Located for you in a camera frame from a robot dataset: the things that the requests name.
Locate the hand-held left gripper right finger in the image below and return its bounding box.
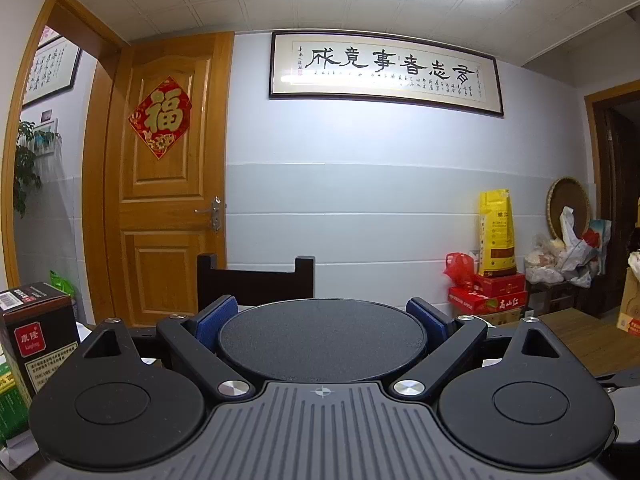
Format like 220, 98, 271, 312
391, 297, 566, 403

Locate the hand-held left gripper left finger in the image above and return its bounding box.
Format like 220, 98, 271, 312
80, 296, 251, 403

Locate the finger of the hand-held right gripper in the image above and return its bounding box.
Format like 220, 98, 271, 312
597, 369, 640, 397

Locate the black jar lid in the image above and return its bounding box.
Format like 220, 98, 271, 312
217, 299, 428, 382

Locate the dark wooden chair back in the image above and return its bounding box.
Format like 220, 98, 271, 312
196, 254, 316, 313

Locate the red plastic bag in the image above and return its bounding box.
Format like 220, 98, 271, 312
443, 252, 480, 289

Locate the large red carton box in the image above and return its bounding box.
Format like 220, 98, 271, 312
448, 286, 529, 318

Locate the beige cardboard box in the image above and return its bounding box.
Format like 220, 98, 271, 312
616, 267, 640, 337

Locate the small red carton box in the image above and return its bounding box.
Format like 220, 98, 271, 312
474, 272, 527, 297

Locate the orange wooden door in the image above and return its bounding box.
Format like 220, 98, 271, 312
102, 31, 235, 328

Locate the yellow rice bag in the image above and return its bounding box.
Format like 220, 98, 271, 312
477, 189, 517, 278

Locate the heap of filled plastic bags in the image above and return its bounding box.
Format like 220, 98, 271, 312
525, 232, 567, 284

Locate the white plastic bag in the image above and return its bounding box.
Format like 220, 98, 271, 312
557, 206, 603, 288

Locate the green plastic bag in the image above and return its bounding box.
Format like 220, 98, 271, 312
49, 270, 77, 307

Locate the dark brown carton box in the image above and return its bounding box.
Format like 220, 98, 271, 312
0, 282, 81, 406

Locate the round woven bamboo basket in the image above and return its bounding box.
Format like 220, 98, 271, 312
546, 176, 593, 241

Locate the red door decoration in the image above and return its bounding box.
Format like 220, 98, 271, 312
127, 76, 193, 160

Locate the green carton box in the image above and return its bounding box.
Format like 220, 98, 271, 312
0, 360, 35, 448

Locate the green potted plant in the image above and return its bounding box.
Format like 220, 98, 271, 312
14, 120, 61, 218

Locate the wide framed calligraphy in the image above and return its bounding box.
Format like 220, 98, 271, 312
269, 31, 505, 118

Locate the small framed calligraphy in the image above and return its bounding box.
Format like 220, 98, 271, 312
21, 40, 82, 108

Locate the metal door handle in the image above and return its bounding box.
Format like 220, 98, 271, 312
195, 196, 226, 233

